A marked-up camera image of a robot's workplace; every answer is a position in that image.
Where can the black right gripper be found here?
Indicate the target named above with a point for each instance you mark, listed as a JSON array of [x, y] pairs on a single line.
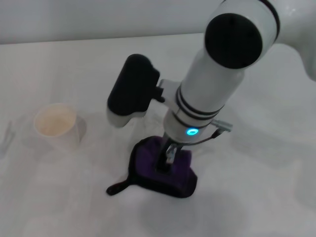
[[166, 158]]

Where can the purple rag with black trim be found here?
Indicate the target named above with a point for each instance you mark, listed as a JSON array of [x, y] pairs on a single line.
[[145, 168]]

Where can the white paper cup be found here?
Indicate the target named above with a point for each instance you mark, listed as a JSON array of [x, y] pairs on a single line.
[[55, 121]]

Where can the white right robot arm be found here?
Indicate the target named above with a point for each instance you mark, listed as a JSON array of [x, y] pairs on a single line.
[[217, 74]]

